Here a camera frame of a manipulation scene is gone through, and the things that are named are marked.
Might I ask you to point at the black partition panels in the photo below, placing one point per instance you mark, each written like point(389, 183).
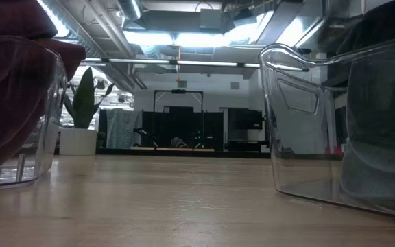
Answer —
point(183, 123)

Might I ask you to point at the grey-green hanging cloth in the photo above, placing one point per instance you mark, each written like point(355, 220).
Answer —
point(123, 128)

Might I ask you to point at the long hanging tube light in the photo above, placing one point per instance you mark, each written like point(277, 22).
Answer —
point(139, 61)

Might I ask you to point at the clear plastic bin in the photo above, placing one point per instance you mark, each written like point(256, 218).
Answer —
point(55, 137)
point(300, 144)

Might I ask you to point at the grey ceiling unit box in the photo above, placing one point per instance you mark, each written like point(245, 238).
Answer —
point(211, 19)

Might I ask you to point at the green snake plant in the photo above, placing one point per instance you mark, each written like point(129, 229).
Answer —
point(82, 103)

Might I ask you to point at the white plant pot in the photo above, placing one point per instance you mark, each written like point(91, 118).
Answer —
point(77, 142)

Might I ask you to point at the black aluminium table frame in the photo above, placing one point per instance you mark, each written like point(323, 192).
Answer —
point(183, 153)

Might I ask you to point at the black gantry frame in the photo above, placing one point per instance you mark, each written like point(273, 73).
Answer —
point(178, 91)

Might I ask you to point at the black wall monitor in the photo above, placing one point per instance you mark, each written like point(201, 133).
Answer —
point(245, 118)

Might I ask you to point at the smooth round silver duct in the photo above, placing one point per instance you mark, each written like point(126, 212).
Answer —
point(129, 8)

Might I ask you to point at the ribbed silver air duct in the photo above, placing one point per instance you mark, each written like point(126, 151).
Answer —
point(81, 44)

